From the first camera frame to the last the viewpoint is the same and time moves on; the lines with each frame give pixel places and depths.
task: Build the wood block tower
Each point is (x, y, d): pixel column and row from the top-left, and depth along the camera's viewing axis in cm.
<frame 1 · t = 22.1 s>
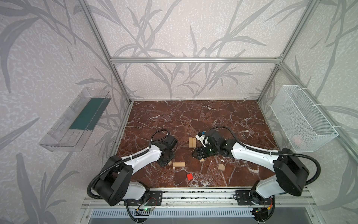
left hand: (173, 155, 88), fingers open
right hand: (196, 149, 83), fingers open
red cube block: (189, 176, 83), on the table
wood block bottom centre: (179, 164, 87), on the table
small wood cube right: (221, 167, 84), point 2 cm above the table

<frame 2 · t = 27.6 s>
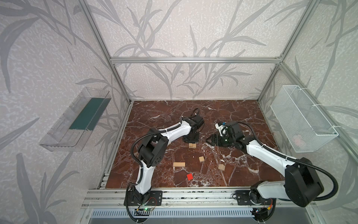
left hand: (195, 138, 93), fingers closed
right hand: (209, 136, 85), fingers open
the named things where they were.

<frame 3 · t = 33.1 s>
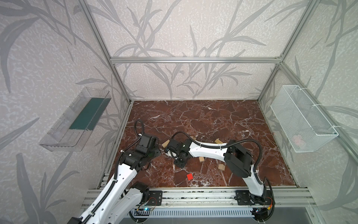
left hand: (159, 145, 78), fingers open
right hand: (179, 158, 87), fingers open
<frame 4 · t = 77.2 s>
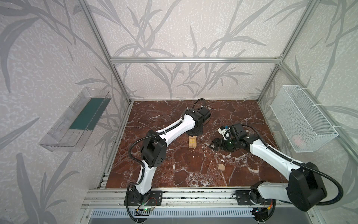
left hand: (197, 130, 88), fingers closed
right hand: (214, 142, 84), fingers open
small wood cube centre: (192, 140, 93), point 6 cm above the table
